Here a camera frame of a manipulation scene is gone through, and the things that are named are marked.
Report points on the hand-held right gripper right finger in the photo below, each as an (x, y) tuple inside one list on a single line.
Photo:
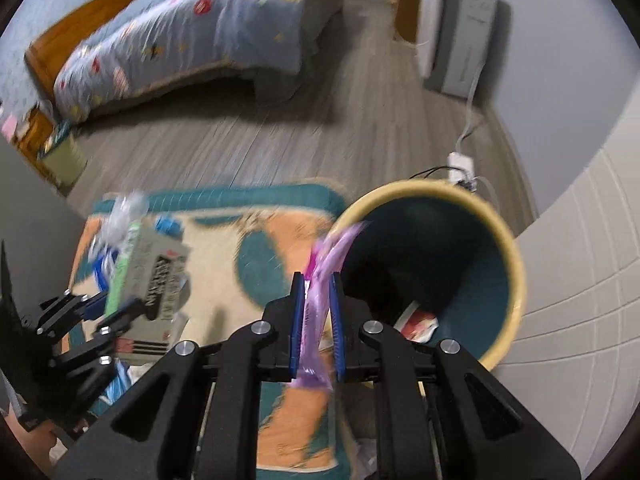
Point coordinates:
[(338, 325)]

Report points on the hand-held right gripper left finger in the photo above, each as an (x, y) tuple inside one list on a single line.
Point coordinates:
[(297, 325)]

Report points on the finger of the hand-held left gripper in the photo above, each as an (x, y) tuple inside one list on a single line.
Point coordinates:
[(125, 317), (92, 306)]

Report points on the pink plastic wrapper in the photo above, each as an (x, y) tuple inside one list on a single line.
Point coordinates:
[(320, 305)]

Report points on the grey green printed carton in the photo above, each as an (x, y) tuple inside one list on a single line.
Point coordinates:
[(150, 270)]

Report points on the clear plastic bag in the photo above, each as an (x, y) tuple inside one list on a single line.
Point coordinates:
[(122, 215)]

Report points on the yellow teal trash bin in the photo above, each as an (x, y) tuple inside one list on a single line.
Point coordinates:
[(495, 260)]

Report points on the person's left hand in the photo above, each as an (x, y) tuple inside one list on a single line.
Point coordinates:
[(30, 440)]

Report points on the blue white packet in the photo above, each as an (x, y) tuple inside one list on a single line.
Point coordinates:
[(101, 267)]

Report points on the red white packet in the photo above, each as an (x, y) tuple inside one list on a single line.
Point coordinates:
[(420, 322)]

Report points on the small blue packet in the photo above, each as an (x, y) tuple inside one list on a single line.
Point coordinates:
[(168, 226)]

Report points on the teal orange patterned rug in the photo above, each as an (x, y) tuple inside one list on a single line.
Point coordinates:
[(225, 250)]

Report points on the wooden nightstand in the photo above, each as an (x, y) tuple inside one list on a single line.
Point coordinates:
[(32, 127)]

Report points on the white power strip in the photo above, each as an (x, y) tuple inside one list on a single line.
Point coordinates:
[(461, 166)]

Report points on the white panelled door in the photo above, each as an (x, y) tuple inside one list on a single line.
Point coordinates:
[(575, 310)]

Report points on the wooden bed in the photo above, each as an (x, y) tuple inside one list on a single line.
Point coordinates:
[(75, 30)]

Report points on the blue patterned quilt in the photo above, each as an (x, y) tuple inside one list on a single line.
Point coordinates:
[(200, 25)]

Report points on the white air purifier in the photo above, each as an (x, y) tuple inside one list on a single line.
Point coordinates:
[(460, 30)]

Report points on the wooden cabinet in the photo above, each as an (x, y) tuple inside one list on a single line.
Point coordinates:
[(407, 10)]

